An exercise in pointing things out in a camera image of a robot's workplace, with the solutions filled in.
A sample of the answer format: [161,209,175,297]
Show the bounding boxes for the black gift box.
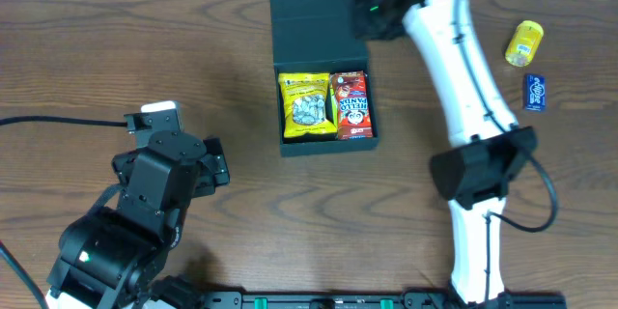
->
[269,0,379,157]

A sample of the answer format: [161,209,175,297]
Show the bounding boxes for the red Hello Panda box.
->
[330,70,374,140]

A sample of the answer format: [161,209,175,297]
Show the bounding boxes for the yellow plastic canister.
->
[505,20,545,67]

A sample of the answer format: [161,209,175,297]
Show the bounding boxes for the yellow candy bag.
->
[278,72,337,138]

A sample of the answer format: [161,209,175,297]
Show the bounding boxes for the green Pretz snack box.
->
[329,91,338,126]

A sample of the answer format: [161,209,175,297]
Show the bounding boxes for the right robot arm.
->
[354,0,533,308]

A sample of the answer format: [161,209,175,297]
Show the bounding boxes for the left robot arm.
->
[45,100,230,308]

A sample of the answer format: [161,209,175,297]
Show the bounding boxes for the blue Eclipse mint tin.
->
[523,74,547,112]

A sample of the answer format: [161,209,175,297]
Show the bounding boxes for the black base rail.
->
[144,291,566,309]

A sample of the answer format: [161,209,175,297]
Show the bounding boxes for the left black cable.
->
[0,114,129,128]

